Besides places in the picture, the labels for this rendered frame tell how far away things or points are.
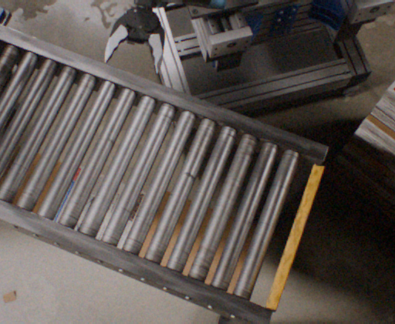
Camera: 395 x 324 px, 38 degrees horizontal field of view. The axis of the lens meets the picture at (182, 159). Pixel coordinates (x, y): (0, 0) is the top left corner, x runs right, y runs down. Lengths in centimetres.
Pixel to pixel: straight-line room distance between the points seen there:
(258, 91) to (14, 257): 120
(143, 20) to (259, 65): 121
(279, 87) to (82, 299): 117
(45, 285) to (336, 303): 117
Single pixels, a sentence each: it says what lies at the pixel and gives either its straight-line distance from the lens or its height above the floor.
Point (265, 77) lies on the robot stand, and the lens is 247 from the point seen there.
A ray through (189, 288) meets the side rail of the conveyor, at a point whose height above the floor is 80.
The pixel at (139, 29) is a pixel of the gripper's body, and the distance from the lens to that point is 133.
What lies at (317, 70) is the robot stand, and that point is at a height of 21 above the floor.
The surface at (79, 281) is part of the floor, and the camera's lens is 242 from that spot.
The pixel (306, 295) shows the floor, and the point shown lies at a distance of 244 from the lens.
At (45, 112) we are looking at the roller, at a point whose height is 80.
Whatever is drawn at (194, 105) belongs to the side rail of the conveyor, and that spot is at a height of 80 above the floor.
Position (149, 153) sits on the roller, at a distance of 167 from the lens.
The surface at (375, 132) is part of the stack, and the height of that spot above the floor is 58.
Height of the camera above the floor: 237
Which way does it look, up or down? 71 degrees down
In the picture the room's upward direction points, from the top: 4 degrees clockwise
